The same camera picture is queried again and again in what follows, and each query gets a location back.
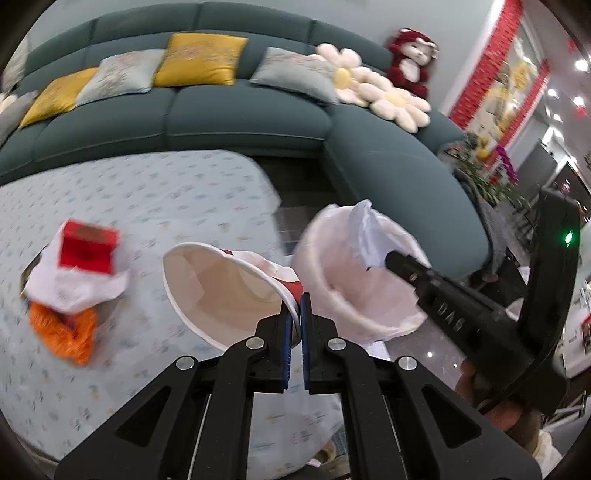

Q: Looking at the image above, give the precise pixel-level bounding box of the large yellow cushion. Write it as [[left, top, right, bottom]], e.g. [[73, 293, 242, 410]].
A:
[[153, 32, 249, 88]]

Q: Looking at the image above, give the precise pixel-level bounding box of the red monkey plush toy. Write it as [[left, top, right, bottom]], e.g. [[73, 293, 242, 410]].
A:
[[385, 28, 439, 99]]

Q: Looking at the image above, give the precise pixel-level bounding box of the person's right hand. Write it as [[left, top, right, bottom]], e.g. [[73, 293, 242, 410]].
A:
[[455, 360, 543, 446]]

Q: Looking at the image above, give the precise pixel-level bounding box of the teal sofa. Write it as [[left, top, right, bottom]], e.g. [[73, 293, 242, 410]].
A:
[[0, 2, 492, 278]]

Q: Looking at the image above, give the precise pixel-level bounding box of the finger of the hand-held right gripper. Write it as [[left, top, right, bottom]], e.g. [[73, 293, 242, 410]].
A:
[[385, 250, 528, 366]]

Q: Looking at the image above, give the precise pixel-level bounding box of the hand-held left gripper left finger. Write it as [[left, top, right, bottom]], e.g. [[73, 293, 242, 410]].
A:
[[54, 302, 301, 480]]

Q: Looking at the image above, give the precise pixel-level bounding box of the white trash bin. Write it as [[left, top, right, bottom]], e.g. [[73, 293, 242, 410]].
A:
[[291, 205, 432, 344]]

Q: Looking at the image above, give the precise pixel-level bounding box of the pale blue embroidered cushion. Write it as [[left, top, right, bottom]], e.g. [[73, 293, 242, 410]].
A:
[[76, 48, 167, 107], [249, 46, 340, 104]]

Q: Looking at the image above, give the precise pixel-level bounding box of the white cloth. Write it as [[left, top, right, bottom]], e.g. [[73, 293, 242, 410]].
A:
[[23, 231, 132, 315]]

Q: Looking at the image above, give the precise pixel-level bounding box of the beige slipper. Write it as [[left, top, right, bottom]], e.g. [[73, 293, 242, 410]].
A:
[[307, 440, 342, 468]]

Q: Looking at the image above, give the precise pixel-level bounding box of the white plastic trash bag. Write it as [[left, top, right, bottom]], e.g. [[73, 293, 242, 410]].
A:
[[347, 199, 393, 271]]

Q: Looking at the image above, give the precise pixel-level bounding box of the white red paper cup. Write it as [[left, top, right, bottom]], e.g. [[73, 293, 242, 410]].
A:
[[161, 243, 303, 354]]

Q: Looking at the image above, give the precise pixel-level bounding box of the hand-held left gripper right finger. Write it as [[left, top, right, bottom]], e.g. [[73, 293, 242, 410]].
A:
[[300, 292, 542, 480]]

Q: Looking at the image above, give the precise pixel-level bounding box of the yellow embroidered cushion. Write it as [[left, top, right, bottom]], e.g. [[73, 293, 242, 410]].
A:
[[19, 67, 100, 129]]

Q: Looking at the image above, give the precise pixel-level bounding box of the orange mesh scrubber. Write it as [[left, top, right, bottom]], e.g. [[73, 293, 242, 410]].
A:
[[28, 302, 99, 367]]

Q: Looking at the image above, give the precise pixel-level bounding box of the red box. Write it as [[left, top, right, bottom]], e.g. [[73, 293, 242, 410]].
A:
[[59, 220, 122, 276]]

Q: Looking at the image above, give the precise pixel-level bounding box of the potted flowering plant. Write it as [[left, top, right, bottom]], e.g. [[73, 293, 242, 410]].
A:
[[455, 134, 522, 204]]

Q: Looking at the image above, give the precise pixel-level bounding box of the red framed wall decoration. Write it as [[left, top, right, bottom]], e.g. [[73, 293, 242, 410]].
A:
[[450, 0, 550, 148]]

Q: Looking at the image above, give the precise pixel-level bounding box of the floral pale blue tablecloth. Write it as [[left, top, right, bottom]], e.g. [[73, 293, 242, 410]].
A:
[[0, 150, 352, 480]]

